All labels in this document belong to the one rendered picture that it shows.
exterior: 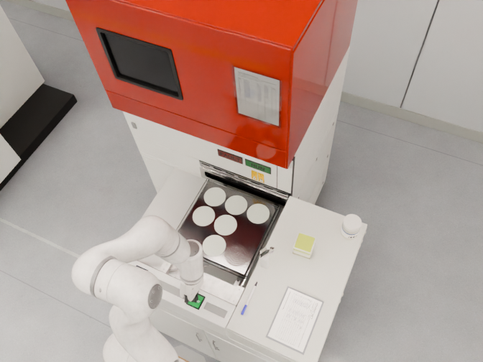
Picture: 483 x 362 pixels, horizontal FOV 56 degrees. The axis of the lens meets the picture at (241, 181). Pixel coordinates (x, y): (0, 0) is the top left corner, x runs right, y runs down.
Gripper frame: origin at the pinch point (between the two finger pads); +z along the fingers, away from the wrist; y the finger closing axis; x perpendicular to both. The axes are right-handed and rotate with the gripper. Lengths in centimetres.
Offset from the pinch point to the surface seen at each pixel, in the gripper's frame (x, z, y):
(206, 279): -2.4, 10.1, -14.2
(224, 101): -9, -60, -41
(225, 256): 0.8, 5.9, -24.9
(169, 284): -12.8, 4.6, -2.8
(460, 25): 61, -30, -205
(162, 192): -44, 10, -46
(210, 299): 5.1, 4.1, -4.1
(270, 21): 5, -92, -43
